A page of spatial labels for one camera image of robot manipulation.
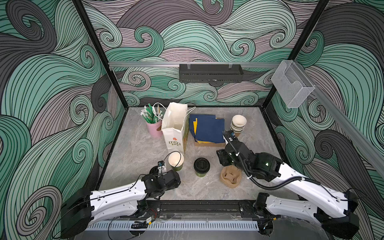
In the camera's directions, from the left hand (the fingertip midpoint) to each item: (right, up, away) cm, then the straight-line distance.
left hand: (172, 180), depth 82 cm
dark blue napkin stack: (+22, +28, +22) cm, 41 cm away
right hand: (+25, +19, -11) cm, 33 cm away
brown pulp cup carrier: (+32, +3, -1) cm, 32 cm away
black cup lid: (+16, +10, -5) cm, 20 cm away
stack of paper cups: (+40, +31, +10) cm, 52 cm away
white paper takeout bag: (0, +29, +21) cm, 36 cm away
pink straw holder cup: (-14, +26, +14) cm, 33 cm away
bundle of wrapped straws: (-16, +37, +15) cm, 43 cm away
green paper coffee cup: (+16, +4, -2) cm, 17 cm away
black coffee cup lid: (-11, +5, +4) cm, 13 cm away
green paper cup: (+1, +10, +7) cm, 12 cm away
